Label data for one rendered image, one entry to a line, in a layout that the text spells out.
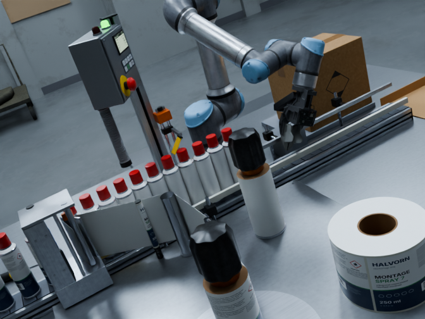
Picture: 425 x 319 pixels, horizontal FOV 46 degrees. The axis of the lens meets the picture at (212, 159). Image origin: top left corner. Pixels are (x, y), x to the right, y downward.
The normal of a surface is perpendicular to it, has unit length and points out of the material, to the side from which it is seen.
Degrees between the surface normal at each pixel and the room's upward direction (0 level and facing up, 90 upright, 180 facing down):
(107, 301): 0
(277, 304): 0
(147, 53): 90
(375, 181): 0
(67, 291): 90
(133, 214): 90
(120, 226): 90
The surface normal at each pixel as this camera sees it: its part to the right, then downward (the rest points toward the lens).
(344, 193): -0.28, -0.87
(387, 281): -0.17, 0.47
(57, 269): 0.42, 0.28
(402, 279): 0.11, 0.40
